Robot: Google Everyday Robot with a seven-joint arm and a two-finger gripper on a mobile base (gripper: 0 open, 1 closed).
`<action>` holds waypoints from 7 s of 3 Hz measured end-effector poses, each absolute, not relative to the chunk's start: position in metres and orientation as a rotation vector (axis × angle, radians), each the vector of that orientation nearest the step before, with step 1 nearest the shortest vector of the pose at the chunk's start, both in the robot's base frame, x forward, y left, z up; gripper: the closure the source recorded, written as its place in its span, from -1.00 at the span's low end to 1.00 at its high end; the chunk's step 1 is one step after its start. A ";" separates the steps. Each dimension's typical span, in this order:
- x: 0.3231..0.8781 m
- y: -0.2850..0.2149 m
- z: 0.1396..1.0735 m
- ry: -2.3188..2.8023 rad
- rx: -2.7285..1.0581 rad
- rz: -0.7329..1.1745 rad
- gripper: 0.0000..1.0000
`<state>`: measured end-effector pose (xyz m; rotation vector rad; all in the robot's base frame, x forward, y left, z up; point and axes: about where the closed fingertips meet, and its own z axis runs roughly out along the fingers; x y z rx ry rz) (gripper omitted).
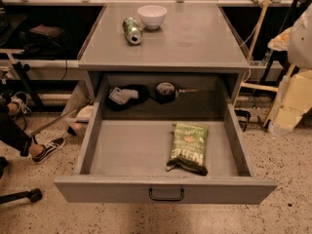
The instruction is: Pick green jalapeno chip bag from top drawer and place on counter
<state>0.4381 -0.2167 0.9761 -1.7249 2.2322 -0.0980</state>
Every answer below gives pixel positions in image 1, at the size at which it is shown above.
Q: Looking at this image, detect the green jalapeno chip bag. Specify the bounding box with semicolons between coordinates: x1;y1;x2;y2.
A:
166;122;209;176

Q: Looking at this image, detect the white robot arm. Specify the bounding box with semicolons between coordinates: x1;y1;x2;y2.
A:
288;4;312;69

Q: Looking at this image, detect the grey open top drawer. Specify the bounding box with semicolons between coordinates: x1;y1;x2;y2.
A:
55;103;277;204

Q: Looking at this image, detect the grey cabinet counter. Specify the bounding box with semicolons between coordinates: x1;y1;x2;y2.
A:
79;1;249;105

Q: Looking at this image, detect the black tape roll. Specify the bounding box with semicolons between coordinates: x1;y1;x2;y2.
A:
156;82;176;103

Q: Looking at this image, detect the black cloth with white tag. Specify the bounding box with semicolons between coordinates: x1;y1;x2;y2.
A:
105;85;149;111

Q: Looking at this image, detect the green soda can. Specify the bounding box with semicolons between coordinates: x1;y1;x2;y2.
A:
123;18;142;45

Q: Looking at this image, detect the white ceramic bowl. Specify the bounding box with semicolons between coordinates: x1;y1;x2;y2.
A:
137;5;167;29

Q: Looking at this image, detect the black white sneaker lower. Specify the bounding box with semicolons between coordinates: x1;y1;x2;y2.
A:
32;137;65;164

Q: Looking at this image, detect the black white sneaker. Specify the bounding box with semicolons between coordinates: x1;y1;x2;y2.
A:
11;92;30;115
32;137;65;164

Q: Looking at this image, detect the black white sneaker upper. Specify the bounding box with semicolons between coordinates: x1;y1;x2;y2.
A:
11;92;30;115

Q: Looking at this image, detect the black trousered leg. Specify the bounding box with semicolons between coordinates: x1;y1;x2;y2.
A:
0;104;31;157

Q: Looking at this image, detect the black office chair base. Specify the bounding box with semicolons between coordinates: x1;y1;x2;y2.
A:
0;188;43;204

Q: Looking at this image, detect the black drawer handle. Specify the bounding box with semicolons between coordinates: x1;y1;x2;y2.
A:
148;188;184;202

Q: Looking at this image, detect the wooden easel frame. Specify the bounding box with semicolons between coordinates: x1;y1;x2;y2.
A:
232;0;296;129

